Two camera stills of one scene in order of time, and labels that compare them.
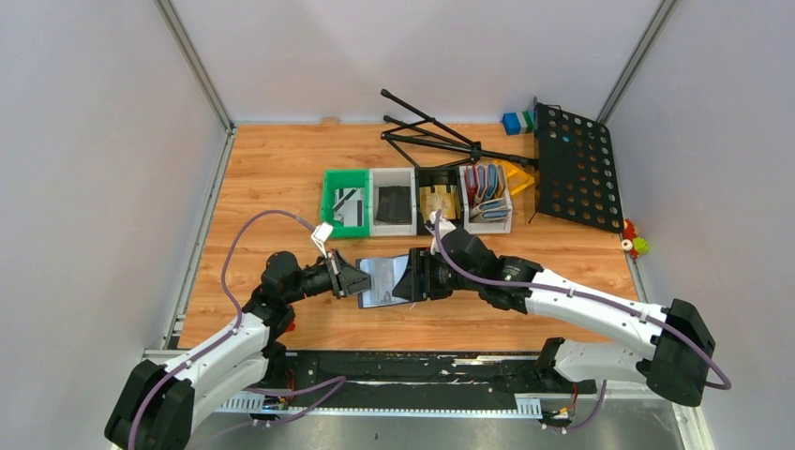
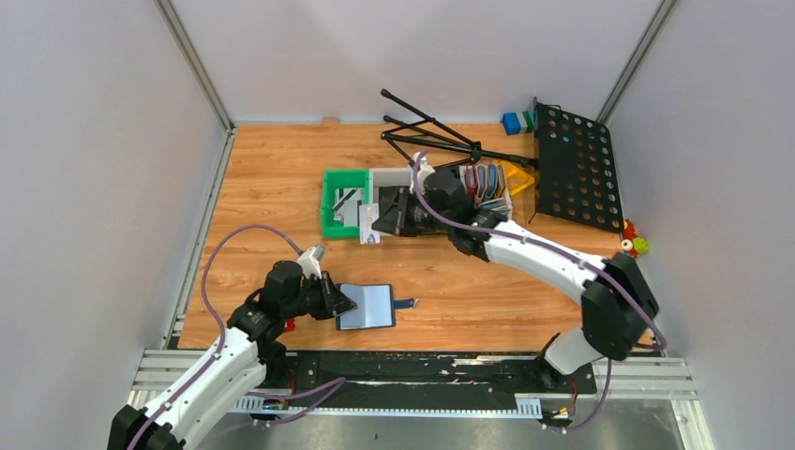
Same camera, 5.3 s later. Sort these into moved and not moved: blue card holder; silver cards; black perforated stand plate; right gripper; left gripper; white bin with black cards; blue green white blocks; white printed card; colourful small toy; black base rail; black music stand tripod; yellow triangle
Moved: right gripper; blue card holder; left gripper; white printed card
Not moved: blue green white blocks; white bin with black cards; colourful small toy; black music stand tripod; black base rail; yellow triangle; silver cards; black perforated stand plate
